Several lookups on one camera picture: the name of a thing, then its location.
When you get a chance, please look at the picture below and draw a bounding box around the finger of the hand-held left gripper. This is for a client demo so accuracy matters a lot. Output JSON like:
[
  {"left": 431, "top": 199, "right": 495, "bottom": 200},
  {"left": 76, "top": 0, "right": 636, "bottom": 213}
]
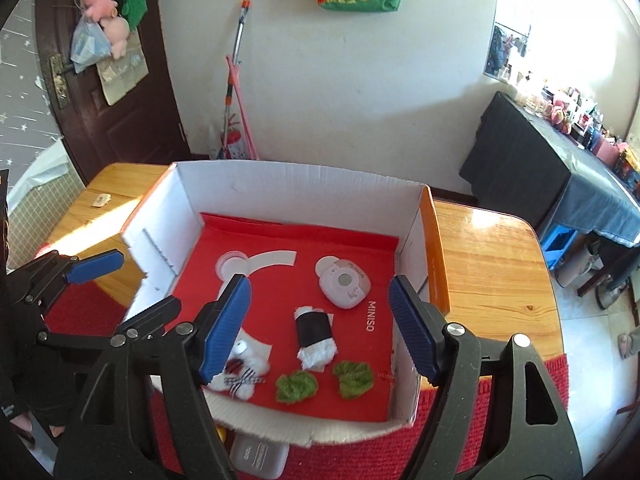
[
  {"left": 22, "top": 249, "right": 126, "bottom": 311},
  {"left": 37, "top": 296, "right": 182, "bottom": 348}
]

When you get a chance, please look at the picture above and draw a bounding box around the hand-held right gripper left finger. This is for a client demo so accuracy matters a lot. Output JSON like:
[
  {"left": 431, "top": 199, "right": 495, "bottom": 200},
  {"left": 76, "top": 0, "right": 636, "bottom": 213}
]
[{"left": 52, "top": 274, "right": 253, "bottom": 480}]

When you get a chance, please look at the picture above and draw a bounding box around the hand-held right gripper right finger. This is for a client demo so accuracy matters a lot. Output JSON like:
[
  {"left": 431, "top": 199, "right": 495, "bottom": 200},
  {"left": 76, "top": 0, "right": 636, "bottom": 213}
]
[{"left": 389, "top": 274, "right": 583, "bottom": 480}]

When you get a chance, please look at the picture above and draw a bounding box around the white fluffy star hair clip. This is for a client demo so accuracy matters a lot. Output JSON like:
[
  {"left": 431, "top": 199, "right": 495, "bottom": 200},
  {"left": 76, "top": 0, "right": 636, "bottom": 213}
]
[{"left": 207, "top": 330, "right": 273, "bottom": 401}]

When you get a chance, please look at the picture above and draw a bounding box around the clear round lid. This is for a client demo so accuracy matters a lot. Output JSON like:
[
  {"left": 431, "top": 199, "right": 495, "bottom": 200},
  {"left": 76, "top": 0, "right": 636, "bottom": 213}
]
[{"left": 215, "top": 251, "right": 249, "bottom": 277}]

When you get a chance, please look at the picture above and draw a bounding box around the pink round device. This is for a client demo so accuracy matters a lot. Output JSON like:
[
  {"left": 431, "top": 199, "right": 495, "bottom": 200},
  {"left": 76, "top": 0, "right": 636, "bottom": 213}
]
[{"left": 315, "top": 256, "right": 372, "bottom": 309}]

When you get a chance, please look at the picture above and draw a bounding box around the black white sushi plush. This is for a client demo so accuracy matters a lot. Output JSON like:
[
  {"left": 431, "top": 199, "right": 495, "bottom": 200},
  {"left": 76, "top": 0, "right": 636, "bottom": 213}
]
[{"left": 292, "top": 306, "right": 338, "bottom": 372}]

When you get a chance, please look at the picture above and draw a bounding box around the green knitted ball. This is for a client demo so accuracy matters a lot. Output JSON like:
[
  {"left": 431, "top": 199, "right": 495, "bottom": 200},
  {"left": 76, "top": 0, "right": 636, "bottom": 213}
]
[
  {"left": 332, "top": 360, "right": 375, "bottom": 400},
  {"left": 275, "top": 370, "right": 319, "bottom": 403}
]

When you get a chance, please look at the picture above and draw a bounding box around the orange white cardboard box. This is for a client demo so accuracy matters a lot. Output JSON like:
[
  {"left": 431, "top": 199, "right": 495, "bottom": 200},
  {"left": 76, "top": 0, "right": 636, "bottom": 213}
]
[{"left": 120, "top": 160, "right": 448, "bottom": 450}]

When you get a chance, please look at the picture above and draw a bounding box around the person's left hand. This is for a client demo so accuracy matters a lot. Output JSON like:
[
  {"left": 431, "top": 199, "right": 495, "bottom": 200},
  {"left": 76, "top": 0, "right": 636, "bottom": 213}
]
[{"left": 10, "top": 407, "right": 68, "bottom": 443}]

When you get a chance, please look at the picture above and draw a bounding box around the grey plastic case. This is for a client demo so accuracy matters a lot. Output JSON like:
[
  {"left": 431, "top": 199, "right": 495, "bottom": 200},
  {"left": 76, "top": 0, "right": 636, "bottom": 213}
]
[{"left": 230, "top": 432, "right": 290, "bottom": 480}]

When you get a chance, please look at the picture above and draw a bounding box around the red knitted mat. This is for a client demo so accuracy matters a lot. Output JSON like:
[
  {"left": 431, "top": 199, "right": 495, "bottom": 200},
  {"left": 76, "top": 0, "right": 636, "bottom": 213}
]
[{"left": 42, "top": 280, "right": 571, "bottom": 480}]

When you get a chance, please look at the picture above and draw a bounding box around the dark wooden door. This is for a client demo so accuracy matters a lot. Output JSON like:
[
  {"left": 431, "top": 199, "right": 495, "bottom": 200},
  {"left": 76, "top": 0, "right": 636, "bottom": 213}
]
[{"left": 35, "top": 0, "right": 191, "bottom": 196}]

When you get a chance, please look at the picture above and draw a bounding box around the blue stool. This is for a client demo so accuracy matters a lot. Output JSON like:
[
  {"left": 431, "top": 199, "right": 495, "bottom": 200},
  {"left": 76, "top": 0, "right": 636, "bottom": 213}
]
[{"left": 540, "top": 227, "right": 576, "bottom": 271}]

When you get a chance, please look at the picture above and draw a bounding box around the grey trash bin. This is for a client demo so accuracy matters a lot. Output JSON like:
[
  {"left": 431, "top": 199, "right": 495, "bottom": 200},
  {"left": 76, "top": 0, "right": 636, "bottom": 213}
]
[{"left": 552, "top": 247, "right": 603, "bottom": 288}]

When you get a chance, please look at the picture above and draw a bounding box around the beige paper bag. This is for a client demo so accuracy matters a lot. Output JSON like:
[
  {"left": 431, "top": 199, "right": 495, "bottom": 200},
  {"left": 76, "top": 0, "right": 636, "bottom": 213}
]
[{"left": 97, "top": 47, "right": 150, "bottom": 106}]

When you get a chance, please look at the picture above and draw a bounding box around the star print curtain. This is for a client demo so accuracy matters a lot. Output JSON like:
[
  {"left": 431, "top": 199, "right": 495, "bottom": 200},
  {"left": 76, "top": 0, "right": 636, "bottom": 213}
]
[{"left": 0, "top": 0, "right": 63, "bottom": 181}]

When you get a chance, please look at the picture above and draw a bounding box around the pink stick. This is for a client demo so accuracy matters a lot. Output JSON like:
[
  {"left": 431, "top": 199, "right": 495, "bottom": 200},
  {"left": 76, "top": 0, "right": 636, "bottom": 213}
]
[{"left": 225, "top": 55, "right": 258, "bottom": 161}]

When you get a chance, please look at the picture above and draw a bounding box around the pink slipper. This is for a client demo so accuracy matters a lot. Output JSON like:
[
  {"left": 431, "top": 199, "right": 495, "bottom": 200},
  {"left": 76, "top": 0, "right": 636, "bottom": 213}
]
[{"left": 617, "top": 331, "right": 640, "bottom": 361}]

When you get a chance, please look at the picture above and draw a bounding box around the table with dark cloth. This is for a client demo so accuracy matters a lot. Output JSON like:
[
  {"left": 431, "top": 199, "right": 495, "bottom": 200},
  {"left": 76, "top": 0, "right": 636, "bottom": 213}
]
[{"left": 459, "top": 91, "right": 640, "bottom": 248}]

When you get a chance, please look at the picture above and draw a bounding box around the clear plastic bag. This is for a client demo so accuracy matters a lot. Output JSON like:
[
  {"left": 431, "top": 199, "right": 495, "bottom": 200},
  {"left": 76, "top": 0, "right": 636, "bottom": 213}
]
[{"left": 70, "top": 20, "right": 113, "bottom": 73}]

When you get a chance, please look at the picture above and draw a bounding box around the pink pig plush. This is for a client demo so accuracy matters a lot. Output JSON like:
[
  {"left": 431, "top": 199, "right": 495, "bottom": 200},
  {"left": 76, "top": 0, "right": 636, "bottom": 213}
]
[
  {"left": 82, "top": 0, "right": 119, "bottom": 22},
  {"left": 102, "top": 15, "right": 132, "bottom": 58}
]

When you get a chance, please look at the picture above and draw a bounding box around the green plush toy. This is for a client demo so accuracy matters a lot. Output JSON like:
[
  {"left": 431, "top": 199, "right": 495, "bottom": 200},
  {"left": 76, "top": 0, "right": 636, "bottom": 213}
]
[{"left": 120, "top": 0, "right": 148, "bottom": 31}]

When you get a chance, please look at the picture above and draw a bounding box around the mop stick with orange tip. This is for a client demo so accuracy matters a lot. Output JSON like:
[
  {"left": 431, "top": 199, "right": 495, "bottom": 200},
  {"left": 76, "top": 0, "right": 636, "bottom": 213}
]
[{"left": 220, "top": 0, "right": 251, "bottom": 161}]

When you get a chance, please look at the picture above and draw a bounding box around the row of small desk items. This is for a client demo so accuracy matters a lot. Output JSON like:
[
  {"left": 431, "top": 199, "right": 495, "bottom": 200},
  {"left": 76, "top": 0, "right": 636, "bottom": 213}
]
[{"left": 515, "top": 77, "right": 640, "bottom": 186}]

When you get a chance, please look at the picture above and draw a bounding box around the brass door handle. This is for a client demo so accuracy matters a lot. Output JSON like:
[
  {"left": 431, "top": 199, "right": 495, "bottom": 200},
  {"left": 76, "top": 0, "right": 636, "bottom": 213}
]
[{"left": 50, "top": 54, "right": 73, "bottom": 110}]

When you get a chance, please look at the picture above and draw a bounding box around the wall poster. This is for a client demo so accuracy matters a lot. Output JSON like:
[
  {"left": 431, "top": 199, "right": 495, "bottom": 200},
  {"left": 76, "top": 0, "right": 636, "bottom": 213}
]
[{"left": 482, "top": 22, "right": 533, "bottom": 86}]

